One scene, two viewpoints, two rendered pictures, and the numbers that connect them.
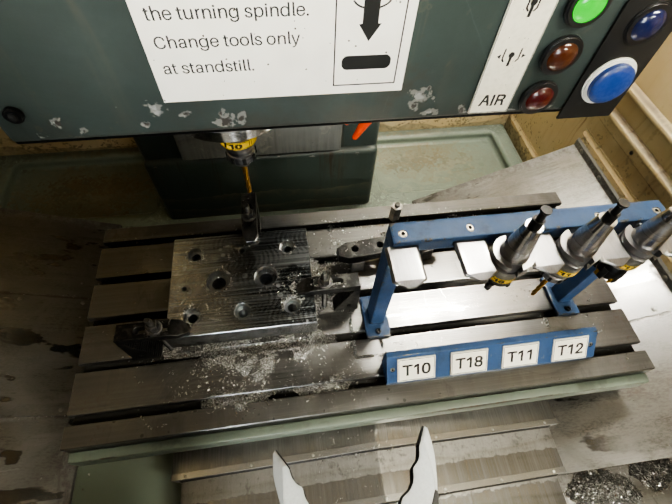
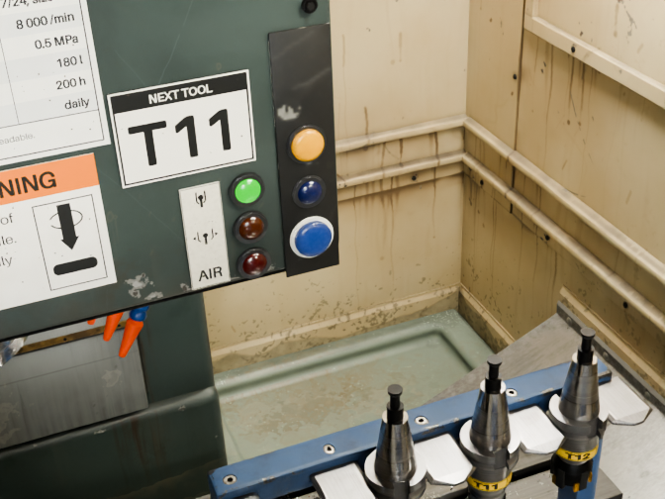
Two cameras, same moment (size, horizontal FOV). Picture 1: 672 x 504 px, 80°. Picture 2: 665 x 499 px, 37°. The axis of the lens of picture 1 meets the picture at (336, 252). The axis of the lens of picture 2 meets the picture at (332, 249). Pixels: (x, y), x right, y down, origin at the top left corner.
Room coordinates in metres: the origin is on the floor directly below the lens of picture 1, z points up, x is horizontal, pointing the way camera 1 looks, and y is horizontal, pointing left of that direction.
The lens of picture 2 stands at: (-0.39, -0.09, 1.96)
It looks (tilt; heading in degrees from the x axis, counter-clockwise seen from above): 32 degrees down; 351
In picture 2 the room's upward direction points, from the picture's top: 3 degrees counter-clockwise
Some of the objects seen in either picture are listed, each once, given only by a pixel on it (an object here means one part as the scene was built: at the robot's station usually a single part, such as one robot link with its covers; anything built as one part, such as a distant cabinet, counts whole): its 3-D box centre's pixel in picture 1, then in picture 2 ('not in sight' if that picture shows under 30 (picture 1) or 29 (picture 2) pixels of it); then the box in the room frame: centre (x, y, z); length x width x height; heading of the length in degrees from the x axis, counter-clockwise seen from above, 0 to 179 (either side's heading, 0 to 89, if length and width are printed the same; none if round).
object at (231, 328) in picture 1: (243, 283); not in sight; (0.39, 0.19, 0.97); 0.29 x 0.23 x 0.05; 101
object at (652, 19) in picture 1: (647, 24); (309, 192); (0.27, -0.19, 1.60); 0.02 x 0.01 x 0.02; 101
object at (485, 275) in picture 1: (476, 260); (345, 492); (0.33, -0.22, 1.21); 0.07 x 0.05 x 0.01; 11
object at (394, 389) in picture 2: (540, 217); (395, 402); (0.34, -0.27, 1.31); 0.02 x 0.02 x 0.03
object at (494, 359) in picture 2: (616, 210); (493, 372); (0.36, -0.38, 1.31); 0.02 x 0.02 x 0.03
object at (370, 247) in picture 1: (390, 249); not in sight; (0.52, -0.13, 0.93); 0.26 x 0.05 x 0.06; 106
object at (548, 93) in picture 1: (538, 98); (254, 263); (0.26, -0.14, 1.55); 0.02 x 0.01 x 0.02; 101
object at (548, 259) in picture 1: (543, 253); (442, 461); (0.35, -0.32, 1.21); 0.07 x 0.05 x 0.01; 11
